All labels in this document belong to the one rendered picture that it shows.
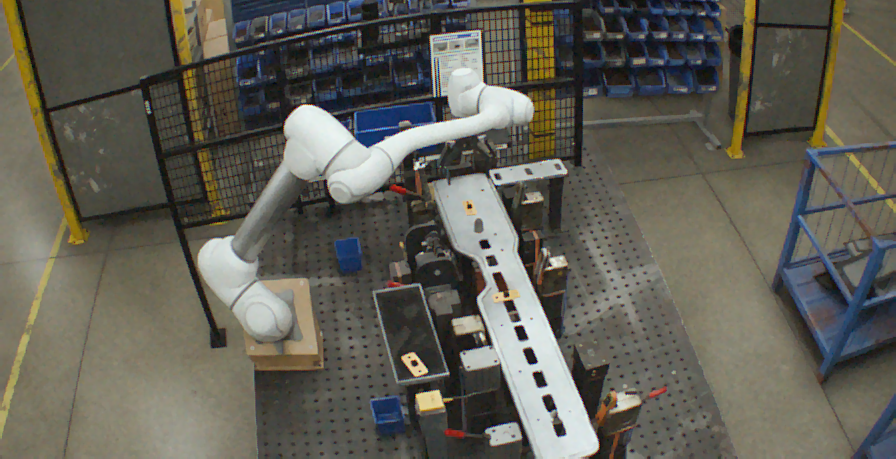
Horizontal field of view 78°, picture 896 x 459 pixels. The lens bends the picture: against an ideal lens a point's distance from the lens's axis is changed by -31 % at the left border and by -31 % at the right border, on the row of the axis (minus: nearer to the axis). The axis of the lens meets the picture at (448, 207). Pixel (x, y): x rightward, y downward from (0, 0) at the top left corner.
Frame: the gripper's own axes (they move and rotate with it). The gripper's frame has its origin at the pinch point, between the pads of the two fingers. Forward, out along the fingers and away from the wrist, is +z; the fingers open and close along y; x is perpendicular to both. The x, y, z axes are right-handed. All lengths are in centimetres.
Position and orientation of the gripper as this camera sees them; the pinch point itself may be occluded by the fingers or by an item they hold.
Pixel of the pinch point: (468, 177)
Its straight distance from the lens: 268.9
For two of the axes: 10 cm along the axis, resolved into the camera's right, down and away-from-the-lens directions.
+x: -2.2, -5.8, 7.8
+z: 0.5, 8.0, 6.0
